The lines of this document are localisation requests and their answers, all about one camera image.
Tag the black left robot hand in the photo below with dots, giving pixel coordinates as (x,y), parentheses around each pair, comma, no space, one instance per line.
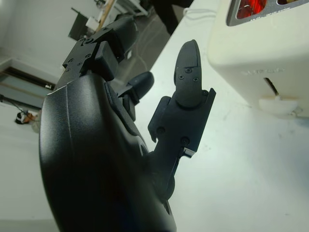
(96,145)

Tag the person in dark trousers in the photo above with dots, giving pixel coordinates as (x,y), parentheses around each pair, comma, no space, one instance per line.
(171,14)

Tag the white two-slot toaster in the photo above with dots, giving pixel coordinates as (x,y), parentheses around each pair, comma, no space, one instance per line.
(253,48)

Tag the black flat panel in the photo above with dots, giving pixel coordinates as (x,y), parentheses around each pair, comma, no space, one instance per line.
(78,23)

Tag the wooden pole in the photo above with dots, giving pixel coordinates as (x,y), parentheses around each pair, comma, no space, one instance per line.
(107,12)

